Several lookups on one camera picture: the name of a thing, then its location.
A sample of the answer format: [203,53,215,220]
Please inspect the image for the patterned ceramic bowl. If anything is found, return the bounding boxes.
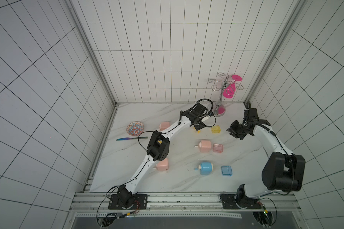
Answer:
[126,121,144,136]

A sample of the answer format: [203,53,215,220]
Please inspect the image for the blue transparent tray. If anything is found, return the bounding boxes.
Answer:
[221,166,233,177]

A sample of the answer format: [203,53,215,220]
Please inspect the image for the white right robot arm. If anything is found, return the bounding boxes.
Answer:
[227,102,306,209]

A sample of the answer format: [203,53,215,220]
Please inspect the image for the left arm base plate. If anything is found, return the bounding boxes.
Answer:
[108,194,148,210]

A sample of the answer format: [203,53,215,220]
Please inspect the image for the pink tray right middle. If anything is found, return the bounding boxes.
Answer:
[213,143,224,153]

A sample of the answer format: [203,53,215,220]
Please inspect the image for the aluminium mounting rail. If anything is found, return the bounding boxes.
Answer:
[70,192,300,214]

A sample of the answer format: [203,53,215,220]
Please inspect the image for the pink sharpener top row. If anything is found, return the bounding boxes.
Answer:
[160,122,171,131]

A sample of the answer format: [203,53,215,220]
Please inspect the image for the iridescent pen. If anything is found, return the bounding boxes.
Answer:
[116,136,148,141]

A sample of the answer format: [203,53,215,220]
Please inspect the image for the pink sharpener row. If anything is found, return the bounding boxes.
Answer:
[154,158,169,172]
[160,122,171,131]

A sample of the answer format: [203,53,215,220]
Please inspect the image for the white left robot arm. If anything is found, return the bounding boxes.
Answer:
[117,98,215,209]

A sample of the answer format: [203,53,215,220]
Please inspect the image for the pink sharpener bottom row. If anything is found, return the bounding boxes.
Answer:
[154,158,169,172]

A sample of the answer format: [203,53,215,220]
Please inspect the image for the pink sharpener right middle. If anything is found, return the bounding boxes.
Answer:
[195,140,212,153]

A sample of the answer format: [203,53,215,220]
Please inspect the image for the blue pencil sharpener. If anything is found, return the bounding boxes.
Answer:
[194,162,214,176]

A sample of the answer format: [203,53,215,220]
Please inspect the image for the pink plastic wine glass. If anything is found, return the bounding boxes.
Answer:
[223,74,242,99]

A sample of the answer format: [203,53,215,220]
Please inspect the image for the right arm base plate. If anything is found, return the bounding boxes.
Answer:
[219,194,261,210]

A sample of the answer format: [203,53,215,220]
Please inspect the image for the chrome glass rack stand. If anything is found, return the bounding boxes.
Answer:
[208,73,240,116]

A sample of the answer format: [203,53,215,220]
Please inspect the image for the yellow tray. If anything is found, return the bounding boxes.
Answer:
[211,125,221,134]

